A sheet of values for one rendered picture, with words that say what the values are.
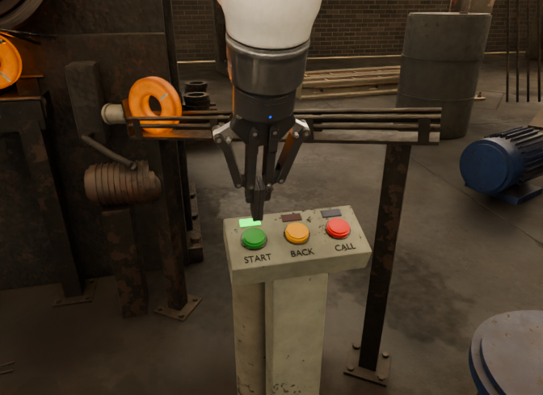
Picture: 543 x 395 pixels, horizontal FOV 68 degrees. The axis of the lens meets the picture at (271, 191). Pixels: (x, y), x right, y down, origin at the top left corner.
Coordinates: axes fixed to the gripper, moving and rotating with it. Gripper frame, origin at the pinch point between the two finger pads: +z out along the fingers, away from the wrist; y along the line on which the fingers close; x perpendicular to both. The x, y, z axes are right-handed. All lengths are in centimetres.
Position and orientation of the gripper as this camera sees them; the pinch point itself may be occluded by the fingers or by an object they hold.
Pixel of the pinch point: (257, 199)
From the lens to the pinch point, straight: 61.3
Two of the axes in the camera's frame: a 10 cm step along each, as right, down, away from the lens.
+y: -9.8, 1.0, -2.0
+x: 2.1, 7.1, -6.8
